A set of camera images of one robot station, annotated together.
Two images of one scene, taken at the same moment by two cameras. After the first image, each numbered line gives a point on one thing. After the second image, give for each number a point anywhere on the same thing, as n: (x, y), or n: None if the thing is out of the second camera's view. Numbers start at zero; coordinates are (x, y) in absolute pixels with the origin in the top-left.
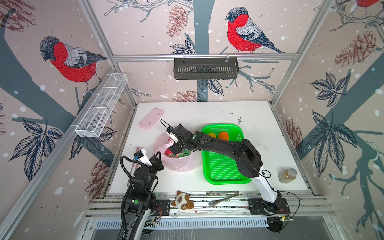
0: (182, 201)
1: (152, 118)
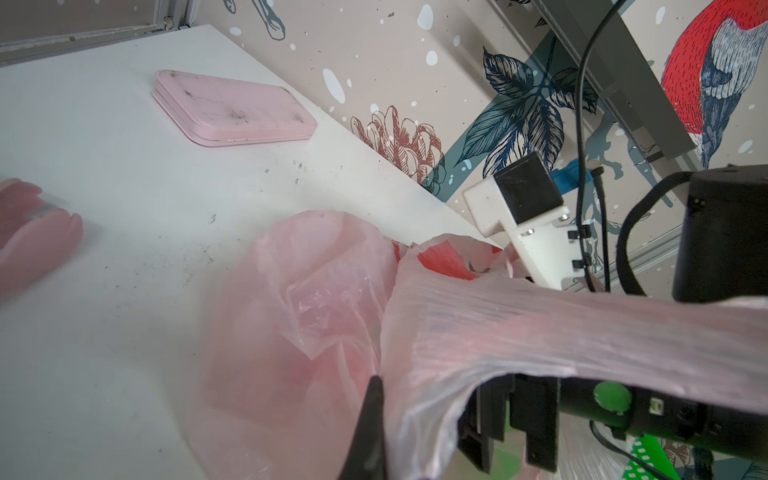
0: None
1: (222, 113)
